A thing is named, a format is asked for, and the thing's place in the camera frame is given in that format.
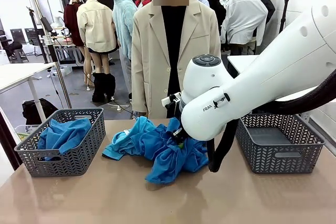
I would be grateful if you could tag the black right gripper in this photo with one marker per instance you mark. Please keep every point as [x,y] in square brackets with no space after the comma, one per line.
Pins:
[173,110]

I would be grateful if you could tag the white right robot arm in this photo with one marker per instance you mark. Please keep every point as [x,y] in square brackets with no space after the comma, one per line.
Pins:
[262,77]

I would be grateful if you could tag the black mannequin boots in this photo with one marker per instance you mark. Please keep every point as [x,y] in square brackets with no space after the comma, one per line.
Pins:
[103,87]

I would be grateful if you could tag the person in beige coat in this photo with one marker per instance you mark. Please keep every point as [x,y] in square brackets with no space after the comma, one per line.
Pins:
[157,51]

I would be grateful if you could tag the white desk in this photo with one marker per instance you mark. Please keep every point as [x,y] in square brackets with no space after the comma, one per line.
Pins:
[241,62]

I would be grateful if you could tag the empty grey plastic basket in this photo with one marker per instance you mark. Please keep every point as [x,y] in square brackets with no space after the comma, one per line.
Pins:
[278,150]

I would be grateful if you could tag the grey basket with clothes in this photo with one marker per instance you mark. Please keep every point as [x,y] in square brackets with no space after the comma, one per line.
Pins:
[76,153]

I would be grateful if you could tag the silver pole stand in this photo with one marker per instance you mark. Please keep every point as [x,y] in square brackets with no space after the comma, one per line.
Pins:
[63,85]

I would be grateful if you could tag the mannequin in pale blue fleece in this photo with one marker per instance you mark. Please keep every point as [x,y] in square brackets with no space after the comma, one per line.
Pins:
[122,22]

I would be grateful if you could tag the mannequin in black jacket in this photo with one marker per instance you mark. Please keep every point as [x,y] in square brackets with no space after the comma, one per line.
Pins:
[216,11]

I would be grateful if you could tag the mannequin in white shirt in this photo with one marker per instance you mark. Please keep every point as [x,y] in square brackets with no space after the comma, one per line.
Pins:
[244,19]

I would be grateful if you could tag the mannequin in cream jacket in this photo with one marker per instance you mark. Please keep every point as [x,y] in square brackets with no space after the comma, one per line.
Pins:
[95,24]

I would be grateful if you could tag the black bag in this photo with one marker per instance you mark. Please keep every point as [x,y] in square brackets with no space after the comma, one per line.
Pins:
[34,111]

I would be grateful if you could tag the mannequin in black coat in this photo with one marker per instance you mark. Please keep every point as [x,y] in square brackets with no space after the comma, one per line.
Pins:
[267,6]

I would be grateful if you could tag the mannequin in maroon top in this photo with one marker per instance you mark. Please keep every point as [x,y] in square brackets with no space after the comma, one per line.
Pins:
[71,19]

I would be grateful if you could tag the black tripod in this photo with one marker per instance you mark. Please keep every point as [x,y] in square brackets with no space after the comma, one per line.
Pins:
[284,11]

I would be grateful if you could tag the black light stand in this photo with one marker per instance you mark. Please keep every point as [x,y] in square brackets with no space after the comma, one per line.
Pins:
[39,43]

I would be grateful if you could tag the white table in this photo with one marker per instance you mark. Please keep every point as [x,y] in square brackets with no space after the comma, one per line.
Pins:
[18,74]

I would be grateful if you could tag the black office chair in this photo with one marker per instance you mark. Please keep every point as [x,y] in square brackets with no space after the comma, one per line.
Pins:
[14,48]

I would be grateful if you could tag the whiteboard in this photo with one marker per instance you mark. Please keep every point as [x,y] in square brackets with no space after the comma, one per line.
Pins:
[43,6]

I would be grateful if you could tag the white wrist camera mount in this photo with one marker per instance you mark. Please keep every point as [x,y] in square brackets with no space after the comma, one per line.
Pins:
[168,99]

